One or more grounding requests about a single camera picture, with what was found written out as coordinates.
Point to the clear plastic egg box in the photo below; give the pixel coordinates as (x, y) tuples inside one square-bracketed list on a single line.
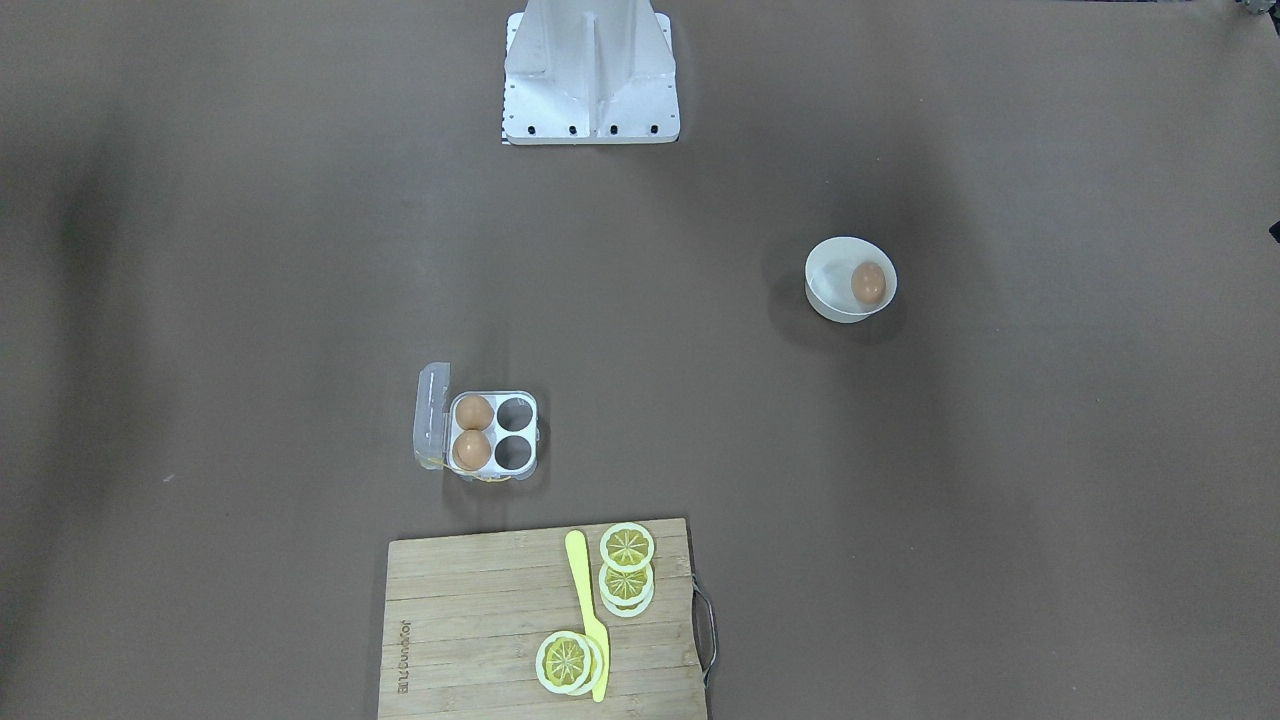
[(490, 436)]

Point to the lemon slice under front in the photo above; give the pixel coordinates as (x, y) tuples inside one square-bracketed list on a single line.
[(597, 667)]

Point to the brown egg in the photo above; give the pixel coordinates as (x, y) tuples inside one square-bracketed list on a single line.
[(869, 284), (471, 450), (473, 412)]

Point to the white ceramic bowl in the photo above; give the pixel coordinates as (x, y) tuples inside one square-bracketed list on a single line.
[(827, 272)]

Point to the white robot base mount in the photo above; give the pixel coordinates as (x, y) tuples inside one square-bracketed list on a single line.
[(589, 73)]

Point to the lemon slice middle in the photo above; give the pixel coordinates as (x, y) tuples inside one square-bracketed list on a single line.
[(626, 593)]

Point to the lemon slice single front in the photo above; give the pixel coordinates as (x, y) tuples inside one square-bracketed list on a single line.
[(562, 662)]

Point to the yellow plastic knife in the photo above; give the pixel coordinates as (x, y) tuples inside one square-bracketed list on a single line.
[(577, 553)]

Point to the bamboo cutting board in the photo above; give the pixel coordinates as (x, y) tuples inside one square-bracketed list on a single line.
[(464, 617)]

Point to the lemon slice top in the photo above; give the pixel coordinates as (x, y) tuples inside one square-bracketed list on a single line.
[(627, 546)]

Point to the brown egg in box front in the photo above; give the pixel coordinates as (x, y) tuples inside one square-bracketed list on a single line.
[(471, 450)]

